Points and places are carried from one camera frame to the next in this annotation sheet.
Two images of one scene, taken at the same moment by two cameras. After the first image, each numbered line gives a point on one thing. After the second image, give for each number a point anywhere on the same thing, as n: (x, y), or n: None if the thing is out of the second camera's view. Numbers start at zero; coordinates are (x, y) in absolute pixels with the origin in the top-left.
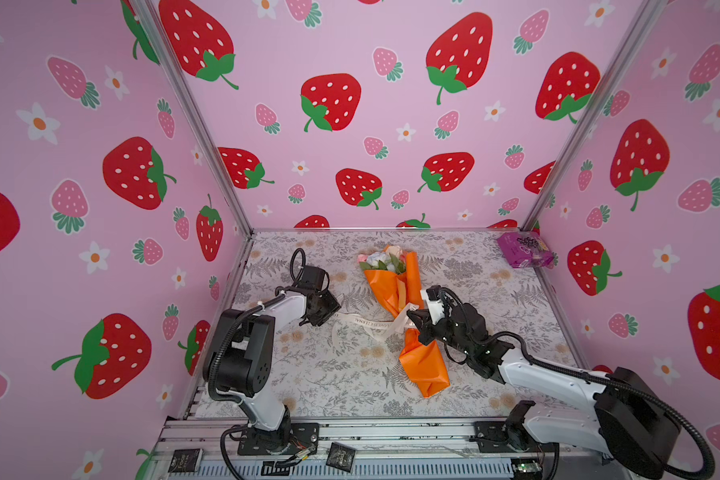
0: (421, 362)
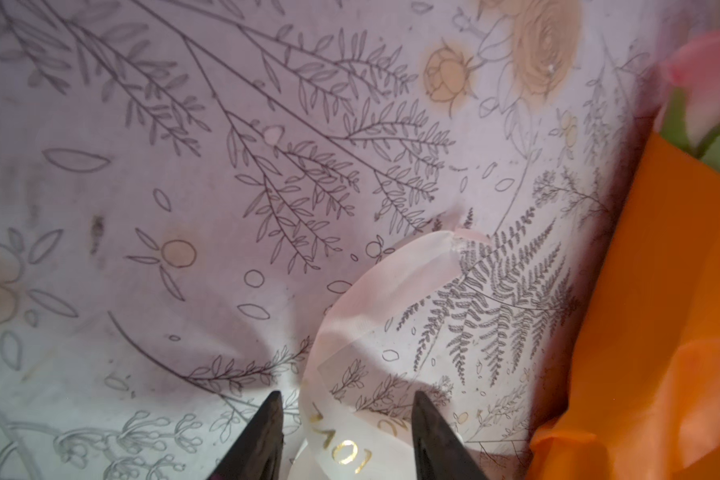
0: (657, 384)
